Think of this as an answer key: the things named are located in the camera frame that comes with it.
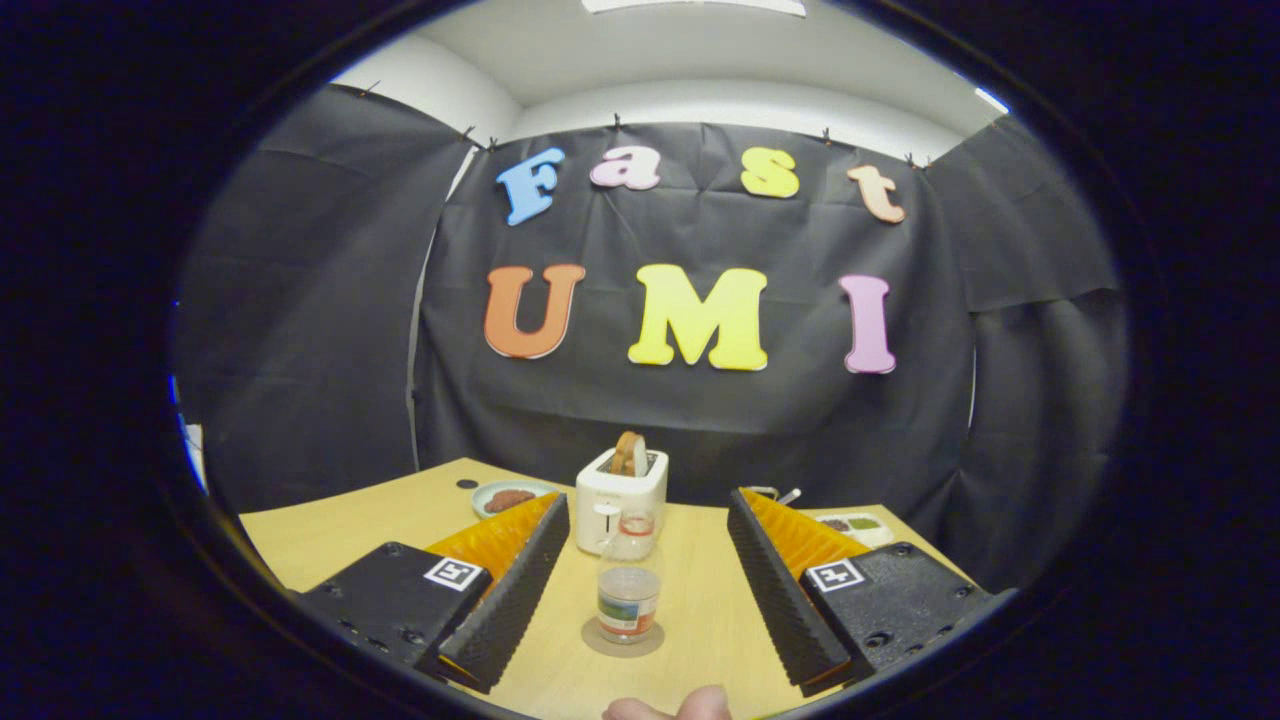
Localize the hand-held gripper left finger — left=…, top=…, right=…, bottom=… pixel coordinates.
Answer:
left=296, top=490, right=571, bottom=695

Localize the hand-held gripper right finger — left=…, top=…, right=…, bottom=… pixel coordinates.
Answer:
left=726, top=487, right=1019, bottom=699

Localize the clear plastic juice bottle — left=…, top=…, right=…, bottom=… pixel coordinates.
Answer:
left=596, top=510, right=663, bottom=645

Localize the round brown coaster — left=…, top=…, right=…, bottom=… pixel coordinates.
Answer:
left=581, top=617, right=666, bottom=659

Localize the wooden table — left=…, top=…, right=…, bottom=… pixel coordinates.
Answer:
left=240, top=458, right=976, bottom=720

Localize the pale green plate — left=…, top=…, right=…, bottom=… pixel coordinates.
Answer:
left=471, top=480, right=559, bottom=521

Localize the white divided dish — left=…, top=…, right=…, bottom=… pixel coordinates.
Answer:
left=815, top=512, right=896, bottom=549

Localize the white toaster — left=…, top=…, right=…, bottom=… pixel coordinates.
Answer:
left=575, top=447, right=669, bottom=557

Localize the long ceiling light panel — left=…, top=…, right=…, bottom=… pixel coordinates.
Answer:
left=582, top=0, right=807, bottom=18

